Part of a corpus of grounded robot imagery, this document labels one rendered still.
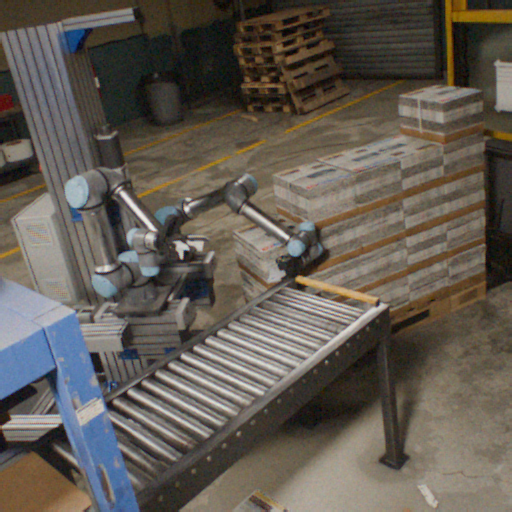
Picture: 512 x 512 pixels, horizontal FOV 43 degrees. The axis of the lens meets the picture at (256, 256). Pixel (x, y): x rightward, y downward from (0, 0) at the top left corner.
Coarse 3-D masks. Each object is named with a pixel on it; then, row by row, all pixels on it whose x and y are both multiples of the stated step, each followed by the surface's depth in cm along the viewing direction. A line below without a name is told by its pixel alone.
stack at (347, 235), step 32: (288, 224) 345; (352, 224) 339; (384, 224) 349; (416, 224) 359; (256, 256) 329; (320, 256) 336; (384, 256) 355; (416, 256) 366; (256, 288) 345; (352, 288) 353; (384, 288) 363; (416, 288) 374
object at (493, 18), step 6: (456, 12) 385; (462, 12) 381; (468, 12) 377; (474, 12) 373; (480, 12) 369; (486, 12) 365; (492, 12) 361; (498, 12) 357; (504, 12) 354; (510, 12) 350; (456, 18) 386; (462, 18) 382; (468, 18) 378; (474, 18) 374; (480, 18) 370; (486, 18) 366; (492, 18) 362; (498, 18) 358; (504, 18) 355; (510, 18) 351
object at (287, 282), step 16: (272, 288) 288; (256, 304) 277; (224, 320) 269; (208, 336) 260; (176, 352) 253; (192, 352) 255; (144, 368) 246; (160, 368) 245; (128, 384) 238; (112, 400) 231; (128, 400) 237; (48, 432) 220; (64, 432) 219; (32, 448) 213
